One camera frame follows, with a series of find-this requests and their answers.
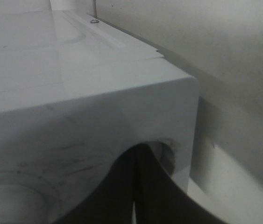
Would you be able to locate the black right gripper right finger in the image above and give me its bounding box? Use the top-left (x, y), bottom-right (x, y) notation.
top-left (135, 144), bottom-right (223, 224)

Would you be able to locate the white timer knob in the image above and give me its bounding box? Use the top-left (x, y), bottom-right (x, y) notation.
top-left (0, 184), bottom-right (57, 224)

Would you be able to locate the white microwave oven body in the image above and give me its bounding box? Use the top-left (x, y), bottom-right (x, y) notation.
top-left (0, 10), bottom-right (199, 224)

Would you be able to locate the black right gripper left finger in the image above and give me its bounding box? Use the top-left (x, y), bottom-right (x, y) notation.
top-left (50, 144), bottom-right (138, 224)

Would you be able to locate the round door release button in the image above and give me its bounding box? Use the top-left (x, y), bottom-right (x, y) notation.
top-left (147, 138), bottom-right (186, 178)

